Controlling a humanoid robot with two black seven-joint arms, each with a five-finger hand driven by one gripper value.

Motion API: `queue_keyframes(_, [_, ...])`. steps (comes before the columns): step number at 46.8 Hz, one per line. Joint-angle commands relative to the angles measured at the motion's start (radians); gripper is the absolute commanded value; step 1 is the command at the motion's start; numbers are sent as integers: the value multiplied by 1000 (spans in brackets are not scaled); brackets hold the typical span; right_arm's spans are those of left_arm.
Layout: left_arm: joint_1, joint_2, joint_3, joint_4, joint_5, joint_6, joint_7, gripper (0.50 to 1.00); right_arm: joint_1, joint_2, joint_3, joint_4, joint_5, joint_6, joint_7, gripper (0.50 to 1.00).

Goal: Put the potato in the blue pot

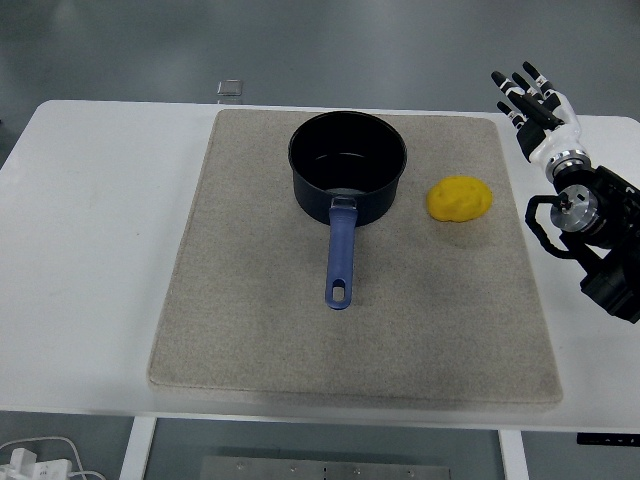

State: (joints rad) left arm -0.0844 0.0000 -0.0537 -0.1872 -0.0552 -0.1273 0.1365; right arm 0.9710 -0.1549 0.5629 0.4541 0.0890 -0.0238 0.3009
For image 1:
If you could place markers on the white and black hand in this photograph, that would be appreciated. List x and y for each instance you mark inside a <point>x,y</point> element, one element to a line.
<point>557,131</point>

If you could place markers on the yellow potato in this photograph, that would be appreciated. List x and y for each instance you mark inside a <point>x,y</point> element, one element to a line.
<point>459,198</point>

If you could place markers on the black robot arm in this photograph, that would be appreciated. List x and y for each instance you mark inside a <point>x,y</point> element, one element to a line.
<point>597,220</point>

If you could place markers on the dark blue pot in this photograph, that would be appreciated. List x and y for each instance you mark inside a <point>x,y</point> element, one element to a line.
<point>347,170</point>

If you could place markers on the beige fabric mat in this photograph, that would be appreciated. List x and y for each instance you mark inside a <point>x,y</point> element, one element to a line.
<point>350,300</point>

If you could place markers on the black table control panel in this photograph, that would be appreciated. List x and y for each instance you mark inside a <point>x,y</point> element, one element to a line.
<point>607,439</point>

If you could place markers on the white table leg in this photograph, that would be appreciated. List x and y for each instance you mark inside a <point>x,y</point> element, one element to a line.
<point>513,455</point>
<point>136,448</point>

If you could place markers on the small clear plastic box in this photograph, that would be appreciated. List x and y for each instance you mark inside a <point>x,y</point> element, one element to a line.
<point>230,87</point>

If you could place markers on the white power adapter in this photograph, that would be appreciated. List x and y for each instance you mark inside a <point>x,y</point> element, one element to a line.
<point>30,465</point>

